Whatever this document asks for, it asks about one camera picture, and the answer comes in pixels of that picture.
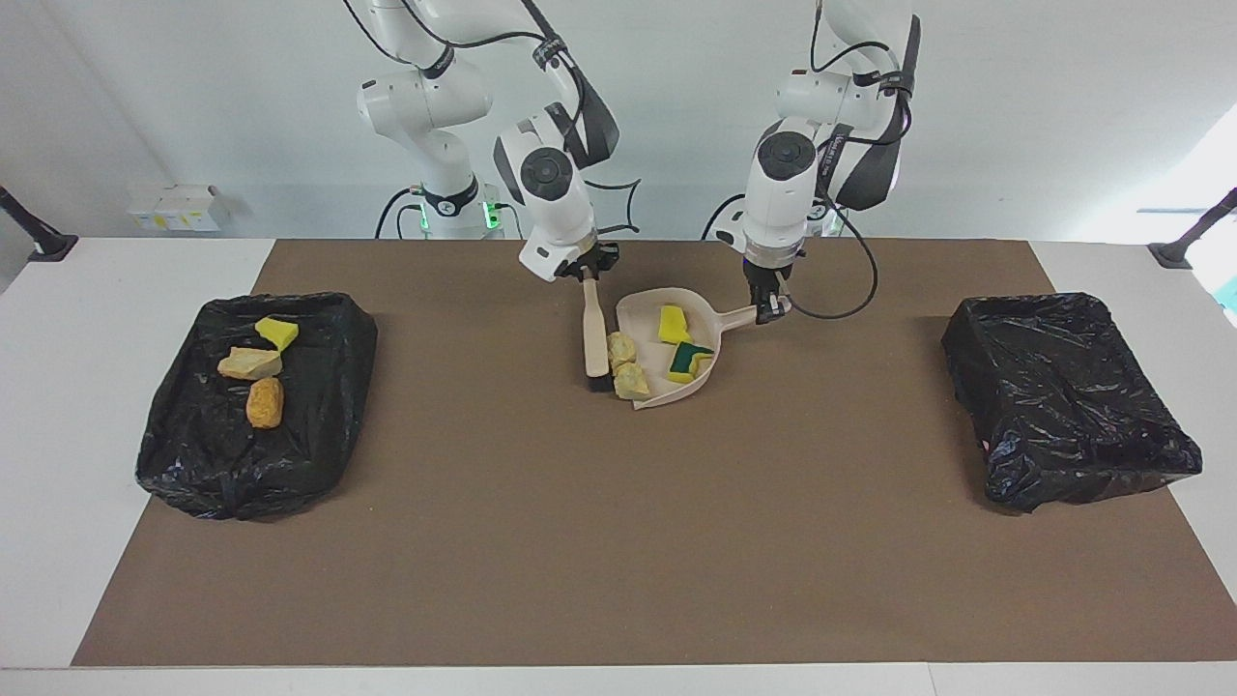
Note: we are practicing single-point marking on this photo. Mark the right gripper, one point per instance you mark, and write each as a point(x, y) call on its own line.
point(556, 259)

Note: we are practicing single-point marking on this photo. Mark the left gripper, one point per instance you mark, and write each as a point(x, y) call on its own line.
point(773, 253)

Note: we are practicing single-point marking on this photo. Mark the beige plastic dustpan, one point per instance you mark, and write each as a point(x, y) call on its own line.
point(640, 311)

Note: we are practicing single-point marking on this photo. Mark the beige brush black bristles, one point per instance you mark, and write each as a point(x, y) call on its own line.
point(595, 338)

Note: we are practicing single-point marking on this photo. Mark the beige sponge piece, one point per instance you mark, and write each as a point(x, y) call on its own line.
point(633, 382)
point(621, 348)

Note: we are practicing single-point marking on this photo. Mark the plain yellow sponge piece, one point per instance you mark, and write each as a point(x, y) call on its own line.
point(673, 324)

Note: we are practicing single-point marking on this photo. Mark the green yellow curved sponge piece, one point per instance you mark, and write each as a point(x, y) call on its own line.
point(688, 360)

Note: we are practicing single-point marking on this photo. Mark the yellow sponge green backing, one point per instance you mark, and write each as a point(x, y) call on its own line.
point(278, 333)

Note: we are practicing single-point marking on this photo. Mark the brown cork-like lump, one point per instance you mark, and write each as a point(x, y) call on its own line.
point(265, 404)

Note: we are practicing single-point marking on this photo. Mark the tan sponge chunk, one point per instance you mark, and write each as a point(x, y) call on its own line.
point(249, 364)

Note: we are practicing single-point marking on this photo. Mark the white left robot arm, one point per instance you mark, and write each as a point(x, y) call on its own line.
point(783, 193)

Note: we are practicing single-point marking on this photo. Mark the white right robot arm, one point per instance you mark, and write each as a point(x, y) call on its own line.
point(556, 208)

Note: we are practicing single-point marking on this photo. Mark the black bag lined bin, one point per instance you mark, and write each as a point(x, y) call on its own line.
point(193, 454)
point(1063, 406)

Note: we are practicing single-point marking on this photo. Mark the brown table mat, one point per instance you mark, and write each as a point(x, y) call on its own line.
point(676, 580)

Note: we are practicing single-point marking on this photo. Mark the black stand leg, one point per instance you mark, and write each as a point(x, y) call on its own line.
point(53, 246)
point(1174, 253)

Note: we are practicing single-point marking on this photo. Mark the large white wall box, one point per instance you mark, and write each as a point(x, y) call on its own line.
point(188, 208)

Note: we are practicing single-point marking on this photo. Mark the small white wall box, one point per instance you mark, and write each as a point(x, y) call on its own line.
point(143, 217)

